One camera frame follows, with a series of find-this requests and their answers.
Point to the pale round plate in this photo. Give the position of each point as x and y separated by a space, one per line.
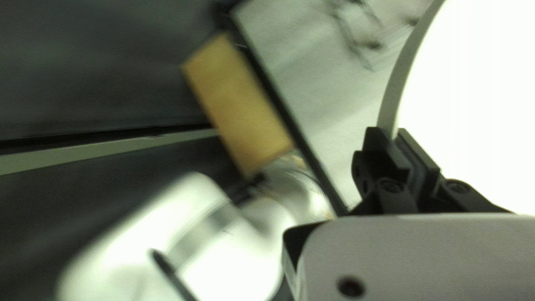
480 104

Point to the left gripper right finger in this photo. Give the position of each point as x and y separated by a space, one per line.
434 192

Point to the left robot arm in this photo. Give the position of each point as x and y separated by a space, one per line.
234 271

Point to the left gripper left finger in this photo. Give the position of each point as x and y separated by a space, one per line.
384 179

